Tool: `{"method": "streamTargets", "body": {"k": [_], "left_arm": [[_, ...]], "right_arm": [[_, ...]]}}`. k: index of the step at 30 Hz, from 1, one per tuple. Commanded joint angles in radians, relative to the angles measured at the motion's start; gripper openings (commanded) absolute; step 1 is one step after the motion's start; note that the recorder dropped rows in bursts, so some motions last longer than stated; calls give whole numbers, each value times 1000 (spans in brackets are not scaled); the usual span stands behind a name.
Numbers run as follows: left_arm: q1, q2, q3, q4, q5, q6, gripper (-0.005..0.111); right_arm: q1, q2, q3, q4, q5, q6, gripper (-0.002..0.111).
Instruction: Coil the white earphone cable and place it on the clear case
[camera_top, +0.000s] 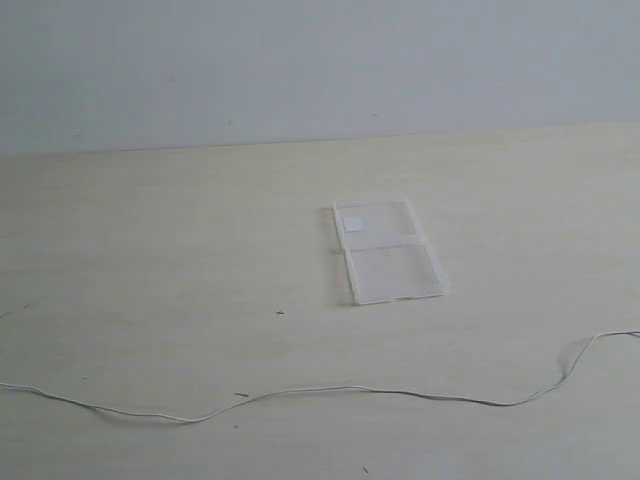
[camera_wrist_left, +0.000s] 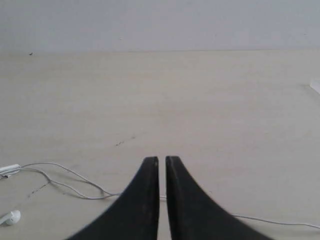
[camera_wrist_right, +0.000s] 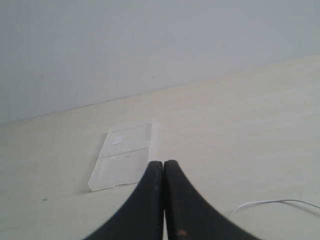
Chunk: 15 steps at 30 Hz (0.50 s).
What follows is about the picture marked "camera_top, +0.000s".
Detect clear plastic storage case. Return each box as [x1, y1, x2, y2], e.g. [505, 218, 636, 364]
[317, 193, 450, 307]

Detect white wired earphones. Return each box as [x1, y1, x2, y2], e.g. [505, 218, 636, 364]
[1, 330, 639, 425]

